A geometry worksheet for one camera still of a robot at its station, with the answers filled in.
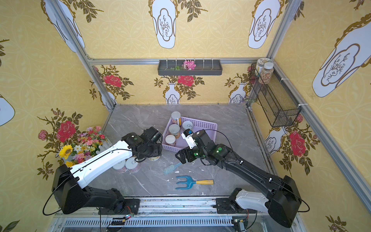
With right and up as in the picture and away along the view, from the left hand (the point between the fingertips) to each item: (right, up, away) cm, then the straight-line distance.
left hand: (150, 150), depth 81 cm
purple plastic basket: (+37, +11, +22) cm, 44 cm away
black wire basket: (+73, +26, +1) cm, 77 cm away
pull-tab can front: (+21, +14, +19) cm, 32 cm away
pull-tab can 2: (-11, -9, +2) cm, 14 cm away
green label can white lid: (+12, +11, +15) cm, 22 cm away
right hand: (+20, +2, -4) cm, 20 cm away
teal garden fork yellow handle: (+23, -18, 0) cm, 29 cm away
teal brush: (+10, -12, +4) cm, 16 cm away
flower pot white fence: (-34, +4, -3) cm, 34 cm away
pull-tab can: (+3, -4, -1) cm, 5 cm away
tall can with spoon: (+14, +18, +14) cm, 27 cm away
